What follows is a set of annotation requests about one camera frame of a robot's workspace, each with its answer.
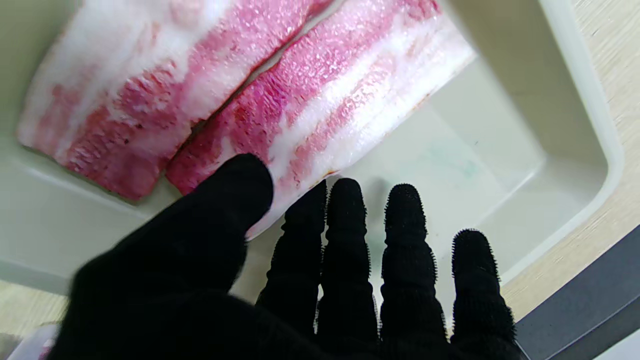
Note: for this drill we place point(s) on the cream rectangular tray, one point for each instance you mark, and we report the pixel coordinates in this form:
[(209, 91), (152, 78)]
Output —
[(525, 165)]

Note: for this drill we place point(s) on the clear container with blue clips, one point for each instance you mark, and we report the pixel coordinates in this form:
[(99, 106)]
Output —
[(32, 345)]

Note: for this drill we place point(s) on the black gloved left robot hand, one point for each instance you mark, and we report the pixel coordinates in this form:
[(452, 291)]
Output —
[(175, 290)]

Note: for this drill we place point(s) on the single pink bacon slice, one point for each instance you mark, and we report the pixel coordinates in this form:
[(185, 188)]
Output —
[(140, 90), (325, 100)]

